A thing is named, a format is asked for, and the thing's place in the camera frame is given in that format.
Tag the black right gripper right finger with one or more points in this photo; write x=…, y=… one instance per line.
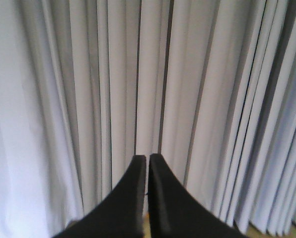
x=174, y=213

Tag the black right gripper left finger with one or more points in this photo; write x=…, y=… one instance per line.
x=120, y=214

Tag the white pleated curtain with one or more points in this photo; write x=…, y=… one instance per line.
x=86, y=84

